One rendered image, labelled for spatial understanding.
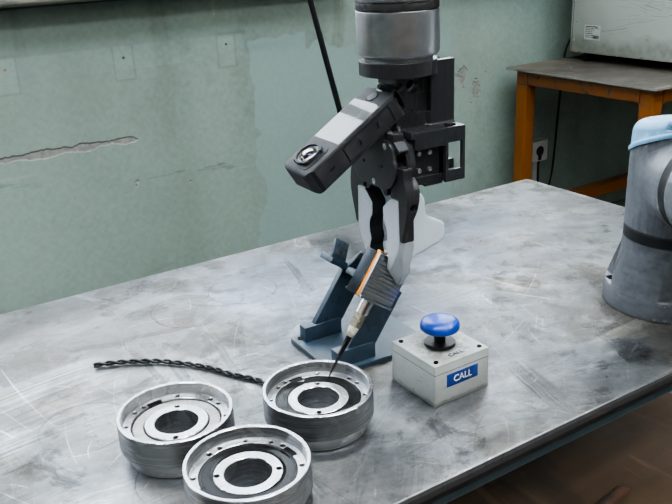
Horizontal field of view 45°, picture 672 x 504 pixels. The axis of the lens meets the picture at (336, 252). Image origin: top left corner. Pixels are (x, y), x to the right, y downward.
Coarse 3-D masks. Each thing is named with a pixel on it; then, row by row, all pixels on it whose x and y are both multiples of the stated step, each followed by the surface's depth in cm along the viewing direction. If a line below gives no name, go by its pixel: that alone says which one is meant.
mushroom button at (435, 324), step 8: (424, 320) 82; (432, 320) 81; (440, 320) 81; (448, 320) 81; (456, 320) 81; (424, 328) 81; (432, 328) 80; (440, 328) 80; (448, 328) 80; (456, 328) 81; (440, 336) 80
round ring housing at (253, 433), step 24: (216, 432) 70; (240, 432) 71; (264, 432) 71; (288, 432) 70; (192, 456) 68; (240, 456) 69; (264, 456) 69; (216, 480) 66; (240, 480) 69; (264, 480) 69; (312, 480) 67
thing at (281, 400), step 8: (312, 376) 81; (320, 376) 81; (288, 384) 80; (296, 384) 80; (344, 384) 79; (352, 384) 79; (280, 392) 78; (288, 392) 78; (352, 392) 78; (360, 392) 78; (272, 400) 77; (280, 400) 77; (352, 400) 76; (360, 400) 76; (280, 408) 76; (288, 408) 76; (344, 408) 75
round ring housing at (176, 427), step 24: (168, 384) 78; (192, 384) 78; (120, 408) 74; (144, 408) 76; (168, 408) 76; (192, 408) 76; (216, 408) 76; (120, 432) 71; (168, 432) 76; (192, 432) 72; (144, 456) 70; (168, 456) 69
